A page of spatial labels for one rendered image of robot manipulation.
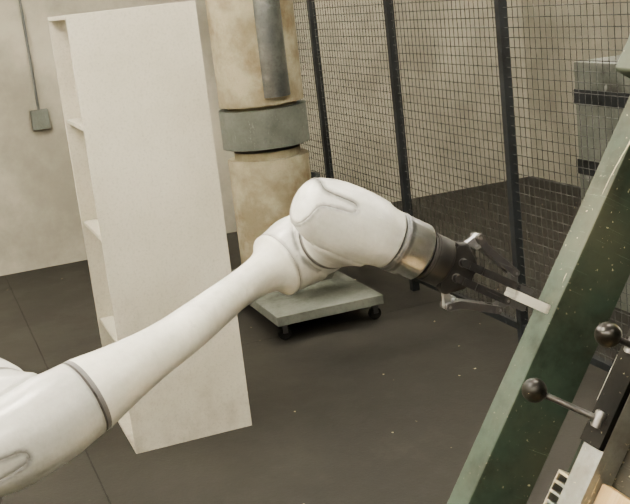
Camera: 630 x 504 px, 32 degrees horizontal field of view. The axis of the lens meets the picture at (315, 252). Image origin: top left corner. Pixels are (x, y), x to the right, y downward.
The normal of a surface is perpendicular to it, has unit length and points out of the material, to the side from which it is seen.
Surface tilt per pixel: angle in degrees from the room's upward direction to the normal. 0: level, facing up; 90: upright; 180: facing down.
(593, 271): 90
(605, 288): 90
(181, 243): 90
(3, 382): 12
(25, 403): 37
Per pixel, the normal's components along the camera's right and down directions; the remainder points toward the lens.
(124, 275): 0.36, 0.18
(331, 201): 0.26, -0.25
